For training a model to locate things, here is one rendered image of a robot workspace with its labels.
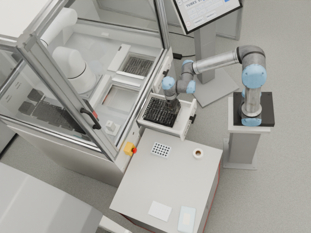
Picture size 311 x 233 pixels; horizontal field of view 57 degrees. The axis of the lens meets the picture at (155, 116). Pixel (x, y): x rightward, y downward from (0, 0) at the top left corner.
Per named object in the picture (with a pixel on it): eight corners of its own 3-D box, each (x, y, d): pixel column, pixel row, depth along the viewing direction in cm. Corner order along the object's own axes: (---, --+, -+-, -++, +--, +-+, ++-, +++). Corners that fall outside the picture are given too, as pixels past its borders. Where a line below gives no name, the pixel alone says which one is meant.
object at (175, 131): (193, 107, 205) (193, 102, 200) (181, 137, 194) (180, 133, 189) (143, 94, 218) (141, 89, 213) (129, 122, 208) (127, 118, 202)
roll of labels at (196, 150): (203, 150, 195) (203, 148, 192) (203, 160, 192) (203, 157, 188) (193, 150, 196) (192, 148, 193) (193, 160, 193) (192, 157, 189)
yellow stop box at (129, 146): (136, 147, 196) (133, 143, 190) (132, 156, 193) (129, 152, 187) (129, 145, 198) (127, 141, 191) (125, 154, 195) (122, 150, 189)
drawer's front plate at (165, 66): (171, 65, 230) (169, 56, 220) (157, 94, 218) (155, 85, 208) (169, 64, 230) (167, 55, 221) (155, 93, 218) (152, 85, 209)
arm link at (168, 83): (174, 86, 161) (159, 85, 162) (176, 97, 170) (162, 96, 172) (176, 75, 164) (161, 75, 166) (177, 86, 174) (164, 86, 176)
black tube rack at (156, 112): (181, 108, 206) (180, 104, 200) (172, 129, 198) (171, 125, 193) (153, 101, 213) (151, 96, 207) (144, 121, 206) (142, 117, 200)
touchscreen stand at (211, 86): (239, 88, 303) (250, 11, 216) (202, 108, 299) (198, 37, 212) (213, 59, 329) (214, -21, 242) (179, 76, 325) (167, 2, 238)
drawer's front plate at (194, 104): (196, 107, 206) (195, 98, 197) (183, 141, 194) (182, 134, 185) (194, 106, 207) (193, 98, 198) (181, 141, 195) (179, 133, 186)
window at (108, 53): (164, 48, 216) (135, -93, 135) (115, 147, 181) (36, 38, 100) (163, 48, 217) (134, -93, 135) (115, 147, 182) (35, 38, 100)
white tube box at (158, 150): (171, 149, 199) (171, 147, 196) (167, 159, 196) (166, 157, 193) (156, 144, 204) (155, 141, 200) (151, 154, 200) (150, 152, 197)
